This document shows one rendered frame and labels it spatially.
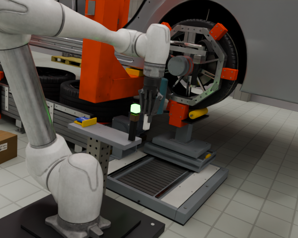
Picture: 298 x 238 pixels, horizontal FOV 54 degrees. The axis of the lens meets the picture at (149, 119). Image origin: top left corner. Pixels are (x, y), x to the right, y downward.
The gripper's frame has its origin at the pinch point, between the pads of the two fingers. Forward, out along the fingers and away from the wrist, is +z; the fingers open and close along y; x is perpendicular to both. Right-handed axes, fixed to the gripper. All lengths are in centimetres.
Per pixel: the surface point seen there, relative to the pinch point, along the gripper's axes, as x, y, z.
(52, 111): 35, -126, 33
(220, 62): 87, -13, -25
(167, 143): 87, -44, 44
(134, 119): 17.5, -22.6, 7.7
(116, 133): 19.9, -36.7, 21.1
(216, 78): 86, -13, -15
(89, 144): 11, -50, 30
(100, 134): 10.5, -40.1, 21.1
